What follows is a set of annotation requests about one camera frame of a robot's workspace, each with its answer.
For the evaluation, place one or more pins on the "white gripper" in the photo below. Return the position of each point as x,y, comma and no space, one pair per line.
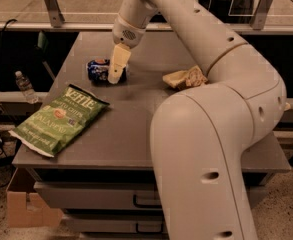
127,33

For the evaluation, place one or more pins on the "blue pepsi can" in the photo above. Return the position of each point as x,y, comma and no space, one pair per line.
98,70

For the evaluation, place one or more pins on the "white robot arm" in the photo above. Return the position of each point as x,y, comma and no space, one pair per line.
197,136

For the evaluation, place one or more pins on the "brown sea salt chips bag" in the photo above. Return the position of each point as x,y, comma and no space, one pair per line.
184,79

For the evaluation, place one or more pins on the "green kettle chips bag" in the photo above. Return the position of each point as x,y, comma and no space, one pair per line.
50,129

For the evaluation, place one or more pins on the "clear plastic water bottle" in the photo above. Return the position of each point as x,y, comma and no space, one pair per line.
26,87

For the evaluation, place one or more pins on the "grey upper drawer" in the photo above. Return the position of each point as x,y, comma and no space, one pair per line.
103,196

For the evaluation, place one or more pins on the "grey drawer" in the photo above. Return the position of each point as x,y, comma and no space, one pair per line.
102,223
103,196

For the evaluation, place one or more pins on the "grey lower drawer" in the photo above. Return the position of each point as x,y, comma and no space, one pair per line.
102,223

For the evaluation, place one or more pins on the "cardboard box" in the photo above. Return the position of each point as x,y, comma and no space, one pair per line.
25,208

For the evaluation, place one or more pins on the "green handled tool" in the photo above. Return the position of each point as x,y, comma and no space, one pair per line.
41,48

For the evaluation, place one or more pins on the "left metal bracket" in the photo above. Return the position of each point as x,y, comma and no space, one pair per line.
55,16

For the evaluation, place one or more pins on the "metal bracket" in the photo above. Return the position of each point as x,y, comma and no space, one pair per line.
259,17
55,16

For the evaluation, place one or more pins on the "right metal bracket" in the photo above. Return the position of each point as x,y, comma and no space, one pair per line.
259,17

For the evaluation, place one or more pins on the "black upper drawer handle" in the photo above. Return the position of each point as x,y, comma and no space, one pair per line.
145,203

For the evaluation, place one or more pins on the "black drawer handle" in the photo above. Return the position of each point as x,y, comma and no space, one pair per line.
149,229
145,203

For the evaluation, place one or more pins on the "black lower drawer handle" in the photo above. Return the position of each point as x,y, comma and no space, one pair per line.
149,229

